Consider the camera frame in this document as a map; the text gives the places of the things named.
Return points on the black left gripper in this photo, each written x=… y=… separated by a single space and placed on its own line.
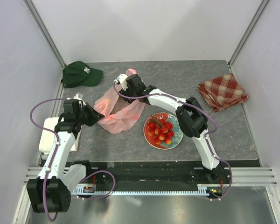
x=95 y=116

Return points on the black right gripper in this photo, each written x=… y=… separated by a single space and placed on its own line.
x=125 y=93

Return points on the pink plastic bag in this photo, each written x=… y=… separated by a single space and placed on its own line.
x=118 y=114

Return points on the red fake cherry bunch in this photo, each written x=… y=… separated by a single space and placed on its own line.
x=161 y=130

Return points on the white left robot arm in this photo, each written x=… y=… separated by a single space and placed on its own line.
x=50 y=191

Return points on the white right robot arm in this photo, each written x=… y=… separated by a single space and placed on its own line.
x=191 y=118

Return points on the dark green baseball cap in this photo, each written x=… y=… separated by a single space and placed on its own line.
x=80 y=74

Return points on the white folded towel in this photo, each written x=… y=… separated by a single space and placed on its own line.
x=47 y=138

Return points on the red and teal floral plate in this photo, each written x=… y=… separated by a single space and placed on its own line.
x=178 y=134

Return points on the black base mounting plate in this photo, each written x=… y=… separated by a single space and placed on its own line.
x=154 y=175

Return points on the red plaid folded cloth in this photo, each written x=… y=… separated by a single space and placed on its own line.
x=222 y=92

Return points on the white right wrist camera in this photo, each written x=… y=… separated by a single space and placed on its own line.
x=121 y=80

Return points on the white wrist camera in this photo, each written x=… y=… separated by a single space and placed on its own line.
x=121 y=80
x=79 y=96

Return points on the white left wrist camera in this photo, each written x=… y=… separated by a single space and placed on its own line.
x=79 y=96

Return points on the left aluminium corner post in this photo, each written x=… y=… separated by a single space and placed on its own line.
x=41 y=25

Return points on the aluminium corner post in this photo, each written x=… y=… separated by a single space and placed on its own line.
x=248 y=31
x=41 y=25

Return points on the aluminium frame rail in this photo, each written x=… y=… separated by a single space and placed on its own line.
x=240 y=176

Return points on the right aluminium corner post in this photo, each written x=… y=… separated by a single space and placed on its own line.
x=248 y=31

